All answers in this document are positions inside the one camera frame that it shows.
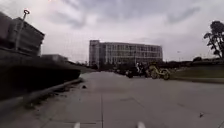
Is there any row of parked bicycles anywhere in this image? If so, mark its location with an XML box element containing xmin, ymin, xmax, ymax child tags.
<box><xmin>114</xmin><ymin>62</ymin><xmax>172</xmax><ymax>81</ymax></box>

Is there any grass bank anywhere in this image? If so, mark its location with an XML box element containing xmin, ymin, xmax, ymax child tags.
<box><xmin>171</xmin><ymin>65</ymin><xmax>224</xmax><ymax>84</ymax></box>

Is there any tree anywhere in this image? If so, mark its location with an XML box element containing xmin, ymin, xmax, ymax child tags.
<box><xmin>203</xmin><ymin>20</ymin><xmax>224</xmax><ymax>60</ymax></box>

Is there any concrete kerb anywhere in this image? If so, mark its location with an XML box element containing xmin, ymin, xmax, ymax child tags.
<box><xmin>0</xmin><ymin>77</ymin><xmax>84</xmax><ymax>114</ymax></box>

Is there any dark building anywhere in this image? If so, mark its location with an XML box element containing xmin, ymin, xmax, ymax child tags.
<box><xmin>0</xmin><ymin>11</ymin><xmax>46</xmax><ymax>58</ymax></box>

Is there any wide building with windows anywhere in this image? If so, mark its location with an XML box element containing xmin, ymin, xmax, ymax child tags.
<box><xmin>88</xmin><ymin>39</ymin><xmax>164</xmax><ymax>68</ymax></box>

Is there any lamp pole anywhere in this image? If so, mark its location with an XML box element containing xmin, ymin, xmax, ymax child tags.
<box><xmin>14</xmin><ymin>9</ymin><xmax>31</xmax><ymax>52</ymax></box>

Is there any grey paved plaza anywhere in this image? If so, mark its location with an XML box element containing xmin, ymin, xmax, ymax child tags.
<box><xmin>0</xmin><ymin>71</ymin><xmax>224</xmax><ymax>128</ymax></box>

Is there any dark hedge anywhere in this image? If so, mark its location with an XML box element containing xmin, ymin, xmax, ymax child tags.
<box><xmin>0</xmin><ymin>57</ymin><xmax>83</xmax><ymax>101</ymax></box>

